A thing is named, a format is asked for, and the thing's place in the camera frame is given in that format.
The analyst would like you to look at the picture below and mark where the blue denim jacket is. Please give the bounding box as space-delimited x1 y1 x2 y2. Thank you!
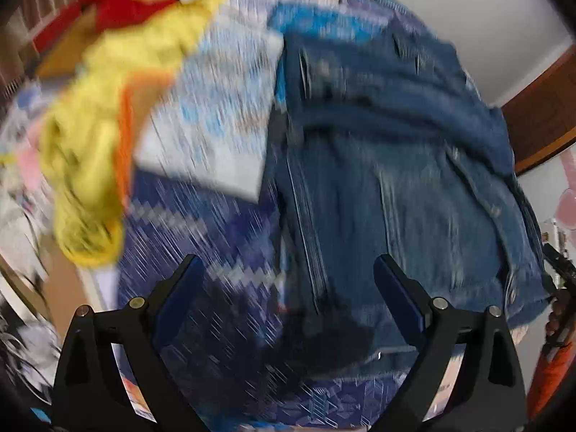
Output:
274 22 548 378

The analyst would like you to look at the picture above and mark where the orange right sleeve forearm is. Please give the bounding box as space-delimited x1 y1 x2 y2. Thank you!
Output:
527 342 574 419

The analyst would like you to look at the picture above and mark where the person's right hand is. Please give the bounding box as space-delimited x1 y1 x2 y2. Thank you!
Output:
545 289 575 345

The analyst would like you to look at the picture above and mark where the blue patchwork bedspread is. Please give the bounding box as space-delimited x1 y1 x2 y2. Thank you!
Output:
0 0 478 430

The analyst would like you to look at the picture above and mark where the yellow blanket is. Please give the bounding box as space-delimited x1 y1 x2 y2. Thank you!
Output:
39 0 225 267

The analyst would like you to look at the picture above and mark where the brown wooden door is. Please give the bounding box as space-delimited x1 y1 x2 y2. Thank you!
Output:
502 47 575 175

